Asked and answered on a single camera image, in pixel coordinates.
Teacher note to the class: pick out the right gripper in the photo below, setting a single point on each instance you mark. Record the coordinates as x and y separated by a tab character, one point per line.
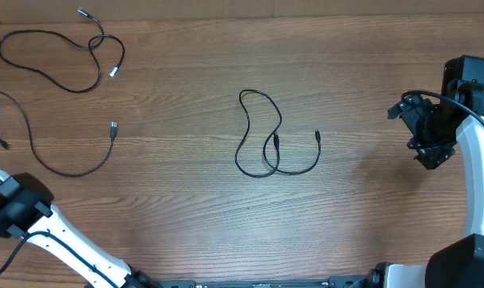
436	154

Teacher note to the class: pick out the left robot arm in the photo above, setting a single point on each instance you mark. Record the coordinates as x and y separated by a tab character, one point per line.
26	213

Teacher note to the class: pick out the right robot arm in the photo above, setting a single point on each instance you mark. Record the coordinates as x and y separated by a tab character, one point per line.
461	264

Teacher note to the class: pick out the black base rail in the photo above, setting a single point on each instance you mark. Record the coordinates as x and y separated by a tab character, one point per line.
352	281

